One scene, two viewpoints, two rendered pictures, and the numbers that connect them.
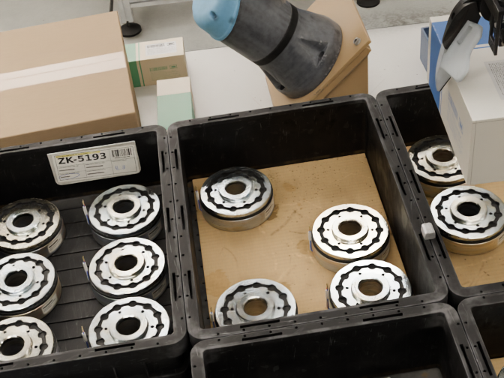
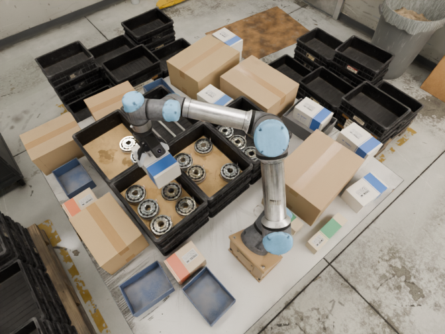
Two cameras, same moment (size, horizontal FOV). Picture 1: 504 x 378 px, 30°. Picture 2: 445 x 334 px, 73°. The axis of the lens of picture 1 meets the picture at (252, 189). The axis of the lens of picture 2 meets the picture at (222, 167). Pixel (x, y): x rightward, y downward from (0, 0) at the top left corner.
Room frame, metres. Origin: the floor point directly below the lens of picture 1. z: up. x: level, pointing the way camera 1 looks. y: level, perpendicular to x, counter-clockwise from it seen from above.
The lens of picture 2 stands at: (1.60, -0.52, 2.19)
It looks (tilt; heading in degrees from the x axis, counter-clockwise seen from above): 58 degrees down; 142
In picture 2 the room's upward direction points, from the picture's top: 1 degrees counter-clockwise
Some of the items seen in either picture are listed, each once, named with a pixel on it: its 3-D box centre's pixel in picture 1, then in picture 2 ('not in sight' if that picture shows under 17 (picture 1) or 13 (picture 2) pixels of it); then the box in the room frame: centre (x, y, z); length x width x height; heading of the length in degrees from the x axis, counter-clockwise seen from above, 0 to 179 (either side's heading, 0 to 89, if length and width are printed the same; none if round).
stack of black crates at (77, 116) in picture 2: not in sight; (100, 113); (-0.46, -0.23, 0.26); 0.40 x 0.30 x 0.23; 90
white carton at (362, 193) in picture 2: not in sight; (364, 192); (1.49, 0.55, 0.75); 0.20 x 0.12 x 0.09; 85
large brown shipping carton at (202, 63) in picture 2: not in sight; (204, 68); (0.19, 0.45, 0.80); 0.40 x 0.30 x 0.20; 98
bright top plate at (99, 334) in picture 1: (129, 329); (224, 130); (0.75, 0.17, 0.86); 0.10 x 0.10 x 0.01
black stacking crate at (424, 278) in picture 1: (295, 235); (206, 164); (0.87, -0.05, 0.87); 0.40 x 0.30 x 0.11; 3
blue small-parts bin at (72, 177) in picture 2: not in sight; (74, 179); (0.40, -0.64, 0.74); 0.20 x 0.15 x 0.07; 1
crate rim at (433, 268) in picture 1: (292, 207); (206, 158); (0.87, -0.05, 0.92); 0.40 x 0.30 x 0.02; 3
